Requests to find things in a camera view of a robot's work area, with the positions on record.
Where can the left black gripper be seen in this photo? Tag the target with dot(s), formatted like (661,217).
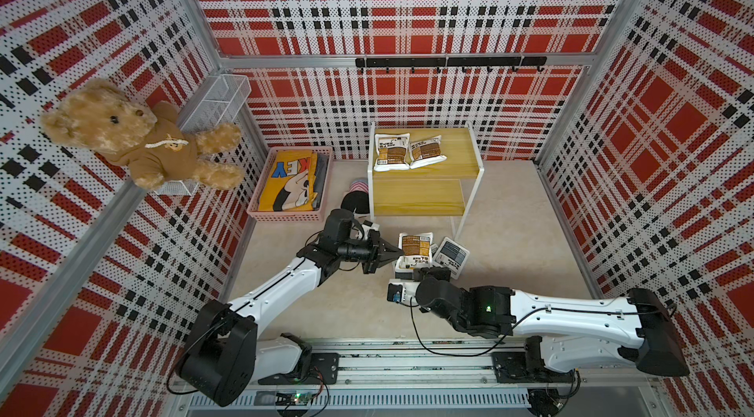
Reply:
(379,255)

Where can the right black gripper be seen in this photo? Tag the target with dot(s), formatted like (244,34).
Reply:
(426,272)

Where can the brown coffee bag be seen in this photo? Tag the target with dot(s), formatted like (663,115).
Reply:
(417,252)
(391,152)
(426,152)

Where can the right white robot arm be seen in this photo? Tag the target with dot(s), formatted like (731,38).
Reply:
(635,329)

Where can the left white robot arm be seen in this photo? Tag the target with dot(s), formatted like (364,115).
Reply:
(224,351)

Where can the grey coffee bag middle upper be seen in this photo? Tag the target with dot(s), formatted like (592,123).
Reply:
(452,256)

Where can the yellow two-tier shelf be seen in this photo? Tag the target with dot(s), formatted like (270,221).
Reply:
(444,190)

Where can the black doll with striped hat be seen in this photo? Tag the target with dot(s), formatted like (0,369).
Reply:
(356,199)

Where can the pink plastic basket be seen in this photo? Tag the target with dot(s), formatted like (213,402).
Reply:
(325,160)

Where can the yellow printed folded cloth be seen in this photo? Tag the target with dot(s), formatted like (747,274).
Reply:
(289,185)

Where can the green circuit board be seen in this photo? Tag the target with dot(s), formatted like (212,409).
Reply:
(298,398)

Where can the brown teddy bear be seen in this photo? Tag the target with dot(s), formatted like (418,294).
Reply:
(100,117)

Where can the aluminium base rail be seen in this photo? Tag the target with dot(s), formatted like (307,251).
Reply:
(400,378)

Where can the white wire mesh basket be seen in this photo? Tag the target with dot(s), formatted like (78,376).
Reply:
(218,100)

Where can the black hook rail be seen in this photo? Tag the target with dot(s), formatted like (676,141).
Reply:
(438,63)

